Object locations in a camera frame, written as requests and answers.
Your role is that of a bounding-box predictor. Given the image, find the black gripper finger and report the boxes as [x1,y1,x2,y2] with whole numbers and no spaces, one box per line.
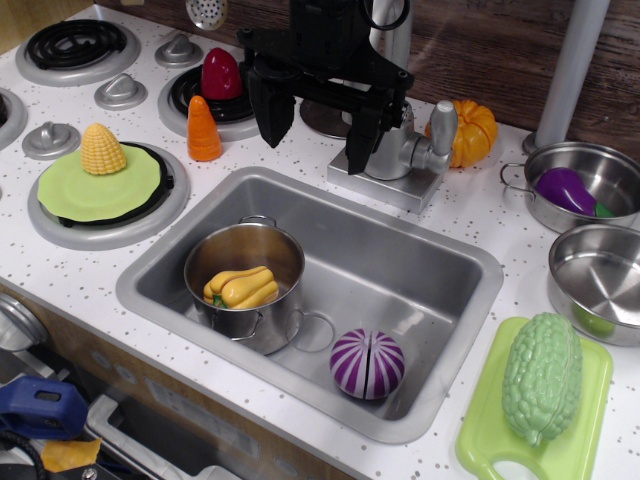
[247,64,295,148]
[346,103,390,175]

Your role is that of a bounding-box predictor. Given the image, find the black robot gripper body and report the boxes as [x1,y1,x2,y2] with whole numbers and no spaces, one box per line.
[237,1,413,130]

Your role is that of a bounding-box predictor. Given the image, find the silver toy faucet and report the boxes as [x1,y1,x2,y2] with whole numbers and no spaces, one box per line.
[327,1,452,213]

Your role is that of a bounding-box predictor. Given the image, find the back right stove burner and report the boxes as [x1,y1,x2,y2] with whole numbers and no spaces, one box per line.
[157,66,259,142]

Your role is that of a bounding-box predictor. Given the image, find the stove burner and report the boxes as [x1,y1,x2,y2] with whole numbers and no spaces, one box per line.
[27,142,190,251]
[157,66,259,142]
[15,19,141,87]
[1,88,28,149]

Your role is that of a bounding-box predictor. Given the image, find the red toy pepper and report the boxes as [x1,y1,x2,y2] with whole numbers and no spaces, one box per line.
[200,48,243,101]

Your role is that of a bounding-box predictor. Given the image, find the orange toy carrot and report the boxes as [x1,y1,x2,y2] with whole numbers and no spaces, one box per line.
[187,95,223,162]

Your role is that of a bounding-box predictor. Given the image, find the silver stove knob upper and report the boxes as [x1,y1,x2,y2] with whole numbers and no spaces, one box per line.
[154,33,204,69]

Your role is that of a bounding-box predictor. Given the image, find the silver stove knob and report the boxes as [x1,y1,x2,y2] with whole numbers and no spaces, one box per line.
[94,73,148,111]
[22,121,81,160]
[154,33,204,69]

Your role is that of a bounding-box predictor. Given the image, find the perforated silver ladle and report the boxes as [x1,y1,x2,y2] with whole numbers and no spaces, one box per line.
[185,0,228,31]

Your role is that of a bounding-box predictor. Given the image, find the orange toy pumpkin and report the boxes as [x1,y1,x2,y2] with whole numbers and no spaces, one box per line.
[448,99,499,169]

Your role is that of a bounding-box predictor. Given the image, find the stainless steel sink basin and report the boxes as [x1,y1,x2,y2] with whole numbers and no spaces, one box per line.
[116,167,503,444]

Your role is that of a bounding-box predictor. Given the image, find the silver stove knob middle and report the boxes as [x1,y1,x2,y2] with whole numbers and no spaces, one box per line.
[94,73,148,111]

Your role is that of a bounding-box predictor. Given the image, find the steel pot in sink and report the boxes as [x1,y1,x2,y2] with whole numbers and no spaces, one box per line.
[184,215,305,355]

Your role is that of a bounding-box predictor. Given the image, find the yellow toy corn cob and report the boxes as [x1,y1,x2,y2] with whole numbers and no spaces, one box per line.
[80,123,127,175]

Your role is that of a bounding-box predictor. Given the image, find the yellow toy bell pepper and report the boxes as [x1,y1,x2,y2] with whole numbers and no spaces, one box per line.
[203,266,279,309]

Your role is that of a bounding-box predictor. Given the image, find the purple toy eggplant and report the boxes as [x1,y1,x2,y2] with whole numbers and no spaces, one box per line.
[536,167,614,218]

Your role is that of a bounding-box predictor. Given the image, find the back left stove burner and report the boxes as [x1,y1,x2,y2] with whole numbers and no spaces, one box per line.
[15,19,141,87]

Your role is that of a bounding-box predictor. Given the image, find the steel pot with eggplant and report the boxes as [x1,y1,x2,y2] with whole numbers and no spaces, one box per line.
[500,142,639,233]

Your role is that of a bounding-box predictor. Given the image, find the front left stove burner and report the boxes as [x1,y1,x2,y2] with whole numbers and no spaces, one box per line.
[27,142,190,251]

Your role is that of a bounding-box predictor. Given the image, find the silver stove knob lower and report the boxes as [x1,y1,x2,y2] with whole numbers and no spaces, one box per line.
[22,121,81,160]

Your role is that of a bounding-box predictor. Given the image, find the purple striped toy onion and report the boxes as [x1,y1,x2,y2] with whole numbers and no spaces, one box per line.
[329,328,405,400]

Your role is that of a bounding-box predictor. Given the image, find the light green toy plate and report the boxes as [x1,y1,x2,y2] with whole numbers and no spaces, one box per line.
[37,146,161,222]

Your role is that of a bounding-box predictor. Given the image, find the far left stove burner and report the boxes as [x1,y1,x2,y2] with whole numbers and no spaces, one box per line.
[1,88,28,149]

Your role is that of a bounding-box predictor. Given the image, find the empty steel pot right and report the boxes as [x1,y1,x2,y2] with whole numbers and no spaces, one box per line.
[547,224,639,347]

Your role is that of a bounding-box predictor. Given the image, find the green toy bitter melon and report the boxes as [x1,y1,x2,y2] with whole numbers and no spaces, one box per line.
[502,313,583,448]

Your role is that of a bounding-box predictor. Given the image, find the lime green cutting board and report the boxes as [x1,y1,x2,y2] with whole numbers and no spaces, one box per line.
[455,317,613,479]

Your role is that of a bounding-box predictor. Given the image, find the silver oven knob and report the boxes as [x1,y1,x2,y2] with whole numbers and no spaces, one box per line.
[1,293,49,352]

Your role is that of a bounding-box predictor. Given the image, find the yellow tape piece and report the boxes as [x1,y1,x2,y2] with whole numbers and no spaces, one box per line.
[40,438,102,473]

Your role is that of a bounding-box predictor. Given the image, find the silver faucet side handle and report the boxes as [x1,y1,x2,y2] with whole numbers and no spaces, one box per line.
[430,100,458,156]

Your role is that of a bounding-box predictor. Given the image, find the grey vertical post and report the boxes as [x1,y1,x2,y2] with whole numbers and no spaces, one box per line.
[522,0,610,154]

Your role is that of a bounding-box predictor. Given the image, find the blue clamp handle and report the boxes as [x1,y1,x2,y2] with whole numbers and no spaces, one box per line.
[1,376,88,440]

